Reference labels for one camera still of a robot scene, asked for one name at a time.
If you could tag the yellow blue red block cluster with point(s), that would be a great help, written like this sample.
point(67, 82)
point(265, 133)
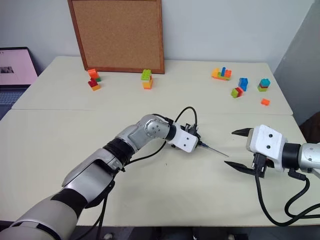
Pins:
point(221, 74)

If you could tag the single orange toy block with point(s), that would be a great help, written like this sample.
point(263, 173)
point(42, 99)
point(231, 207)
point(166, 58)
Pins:
point(265, 102)

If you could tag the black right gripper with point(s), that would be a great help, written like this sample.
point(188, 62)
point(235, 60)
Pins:
point(260, 162)

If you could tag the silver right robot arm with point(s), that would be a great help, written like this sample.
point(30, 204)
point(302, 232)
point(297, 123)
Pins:
point(307, 156)

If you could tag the green yellow orange block stack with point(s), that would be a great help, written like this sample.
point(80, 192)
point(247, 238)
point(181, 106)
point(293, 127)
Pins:
point(147, 80)

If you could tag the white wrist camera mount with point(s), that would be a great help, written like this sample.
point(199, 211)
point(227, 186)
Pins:
point(267, 142)
point(186, 140)

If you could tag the dark brown seat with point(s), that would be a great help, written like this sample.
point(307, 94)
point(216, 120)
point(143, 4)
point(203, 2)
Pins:
point(311, 130)

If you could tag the grey partition panel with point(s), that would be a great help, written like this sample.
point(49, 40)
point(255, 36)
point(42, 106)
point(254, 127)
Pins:
point(300, 62)

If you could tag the wood framed cork board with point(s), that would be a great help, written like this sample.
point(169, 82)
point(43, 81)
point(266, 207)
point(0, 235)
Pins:
point(117, 32)

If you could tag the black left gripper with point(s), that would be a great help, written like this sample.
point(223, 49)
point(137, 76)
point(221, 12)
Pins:
point(192, 130)

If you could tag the blue toy block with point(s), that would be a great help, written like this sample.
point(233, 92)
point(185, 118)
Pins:
point(243, 84)

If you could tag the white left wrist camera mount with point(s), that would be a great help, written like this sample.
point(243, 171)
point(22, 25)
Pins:
point(186, 140)

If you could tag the grey laptop with pink screen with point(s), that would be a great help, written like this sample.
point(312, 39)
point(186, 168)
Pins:
point(15, 67)

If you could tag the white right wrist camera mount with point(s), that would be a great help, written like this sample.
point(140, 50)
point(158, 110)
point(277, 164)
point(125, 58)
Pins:
point(267, 142)

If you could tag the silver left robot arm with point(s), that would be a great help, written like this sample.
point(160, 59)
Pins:
point(95, 172)

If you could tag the red and orange block stack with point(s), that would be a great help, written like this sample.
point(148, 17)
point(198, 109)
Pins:
point(94, 85)

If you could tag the teal red green block stack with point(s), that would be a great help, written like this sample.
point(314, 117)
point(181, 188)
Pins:
point(264, 85)

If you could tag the orange and green block stack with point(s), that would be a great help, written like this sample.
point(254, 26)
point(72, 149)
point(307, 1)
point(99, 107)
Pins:
point(92, 73)

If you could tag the metal screwdriver bit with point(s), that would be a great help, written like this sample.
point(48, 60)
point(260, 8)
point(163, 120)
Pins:
point(217, 151)

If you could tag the green red orange block stack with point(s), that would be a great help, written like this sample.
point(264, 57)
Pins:
point(237, 92)

